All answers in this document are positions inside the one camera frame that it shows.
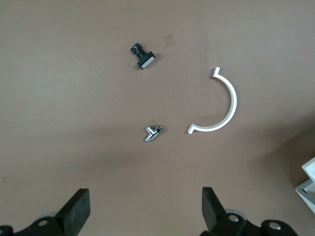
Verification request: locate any small chrome metal connector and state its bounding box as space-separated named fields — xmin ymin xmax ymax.
xmin=143 ymin=124 xmax=164 ymax=144

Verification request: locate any white semicircular plastic bracket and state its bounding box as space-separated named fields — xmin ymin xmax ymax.
xmin=187 ymin=66 xmax=238 ymax=135

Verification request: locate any white drawer cabinet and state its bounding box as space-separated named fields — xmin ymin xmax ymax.
xmin=294 ymin=156 xmax=315 ymax=215

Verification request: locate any black button with grey cap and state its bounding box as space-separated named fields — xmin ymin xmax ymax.
xmin=129 ymin=42 xmax=157 ymax=70

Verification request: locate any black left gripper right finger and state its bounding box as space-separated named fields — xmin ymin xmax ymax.
xmin=200 ymin=186 xmax=299 ymax=236

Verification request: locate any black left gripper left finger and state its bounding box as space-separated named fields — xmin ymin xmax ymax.
xmin=0 ymin=188 xmax=92 ymax=236

